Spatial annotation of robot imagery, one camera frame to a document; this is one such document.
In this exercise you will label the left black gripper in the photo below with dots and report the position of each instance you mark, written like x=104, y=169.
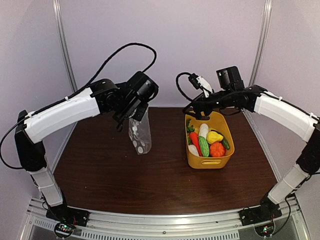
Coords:
x=139, y=115

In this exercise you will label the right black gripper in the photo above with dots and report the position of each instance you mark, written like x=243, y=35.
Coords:
x=202, y=101

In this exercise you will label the white toy radish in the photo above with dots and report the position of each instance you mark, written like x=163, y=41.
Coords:
x=203, y=130

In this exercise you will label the yellow plastic basket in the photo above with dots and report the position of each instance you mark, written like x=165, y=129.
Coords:
x=217, y=123

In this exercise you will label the orange toy carrot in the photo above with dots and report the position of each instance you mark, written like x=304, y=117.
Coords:
x=192, y=136

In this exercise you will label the dotted clear zip bag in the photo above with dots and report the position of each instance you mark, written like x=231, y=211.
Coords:
x=140, y=134

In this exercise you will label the yellow toy squash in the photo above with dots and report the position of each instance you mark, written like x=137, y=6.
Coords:
x=213, y=137

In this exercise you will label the light green toy gourd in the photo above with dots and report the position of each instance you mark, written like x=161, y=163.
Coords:
x=204, y=146

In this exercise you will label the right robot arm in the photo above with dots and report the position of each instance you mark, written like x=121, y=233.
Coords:
x=257, y=99

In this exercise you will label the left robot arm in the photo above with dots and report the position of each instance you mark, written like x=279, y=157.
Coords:
x=97, y=98

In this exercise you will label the dark green toy cucumber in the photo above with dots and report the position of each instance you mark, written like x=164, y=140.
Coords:
x=225, y=143

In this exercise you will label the orange toy pumpkin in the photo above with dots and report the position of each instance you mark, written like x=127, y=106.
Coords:
x=217, y=150

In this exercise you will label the left circuit board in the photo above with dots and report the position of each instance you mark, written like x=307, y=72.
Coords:
x=62, y=230

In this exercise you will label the circuit board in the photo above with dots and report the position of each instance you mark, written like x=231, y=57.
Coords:
x=62, y=230
x=264, y=230

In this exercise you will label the right circuit board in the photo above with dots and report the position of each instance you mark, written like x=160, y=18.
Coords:
x=264, y=230

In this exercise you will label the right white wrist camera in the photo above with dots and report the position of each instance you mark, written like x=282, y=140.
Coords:
x=199, y=82

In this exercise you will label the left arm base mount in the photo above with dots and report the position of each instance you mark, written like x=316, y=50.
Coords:
x=68, y=215

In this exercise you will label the front aluminium rail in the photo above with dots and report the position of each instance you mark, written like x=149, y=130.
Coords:
x=221, y=225

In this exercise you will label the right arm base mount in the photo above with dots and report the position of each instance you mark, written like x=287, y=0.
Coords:
x=258, y=214

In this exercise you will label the right aluminium frame post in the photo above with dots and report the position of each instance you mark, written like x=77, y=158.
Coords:
x=264, y=31

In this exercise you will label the aluminium frame post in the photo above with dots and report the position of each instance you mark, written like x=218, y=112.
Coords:
x=63, y=44
x=264, y=31

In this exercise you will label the left aluminium frame post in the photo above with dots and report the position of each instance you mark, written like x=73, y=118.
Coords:
x=63, y=44

